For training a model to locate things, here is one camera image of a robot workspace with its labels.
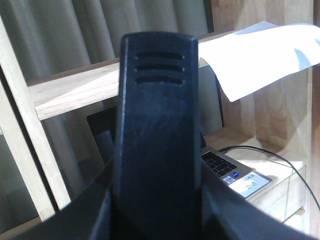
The wooden shelf unit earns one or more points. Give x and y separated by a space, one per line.
283 117

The grey laptop with stickers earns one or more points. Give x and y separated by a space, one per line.
225 165

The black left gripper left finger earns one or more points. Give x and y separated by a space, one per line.
88 217

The white paper sheet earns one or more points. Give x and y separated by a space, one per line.
252 58

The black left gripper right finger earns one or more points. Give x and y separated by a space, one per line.
226 216

